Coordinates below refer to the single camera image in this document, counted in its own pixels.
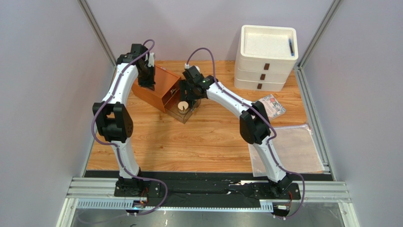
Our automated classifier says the gold lid cream jar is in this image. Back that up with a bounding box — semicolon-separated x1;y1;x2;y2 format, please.
177;101;189;114

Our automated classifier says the orange drawer box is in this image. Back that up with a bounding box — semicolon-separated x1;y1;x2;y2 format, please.
131;64;181;113

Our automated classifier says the clear drawer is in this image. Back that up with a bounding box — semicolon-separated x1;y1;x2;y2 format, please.
169;87;178;96
165;93;201;124

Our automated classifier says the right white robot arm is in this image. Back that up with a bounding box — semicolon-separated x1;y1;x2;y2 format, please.
179;64;292;193

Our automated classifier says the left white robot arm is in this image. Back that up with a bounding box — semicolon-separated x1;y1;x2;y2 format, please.
91;44;155;195

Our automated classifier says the floral patterned palette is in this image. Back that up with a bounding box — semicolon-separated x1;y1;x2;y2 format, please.
255;94;286;121

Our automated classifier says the white three-drawer organizer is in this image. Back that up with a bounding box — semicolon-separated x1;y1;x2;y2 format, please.
234;25;298;92

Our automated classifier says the blue pen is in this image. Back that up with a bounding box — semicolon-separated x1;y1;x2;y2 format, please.
288;38;295;57

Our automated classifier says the clear plastic bag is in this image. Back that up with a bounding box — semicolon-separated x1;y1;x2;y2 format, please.
245;123;325;178

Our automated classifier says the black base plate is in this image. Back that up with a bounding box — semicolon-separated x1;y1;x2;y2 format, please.
85;170;334;209

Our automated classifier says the aluminium front rail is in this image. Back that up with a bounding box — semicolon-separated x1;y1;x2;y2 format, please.
67;178;351;212

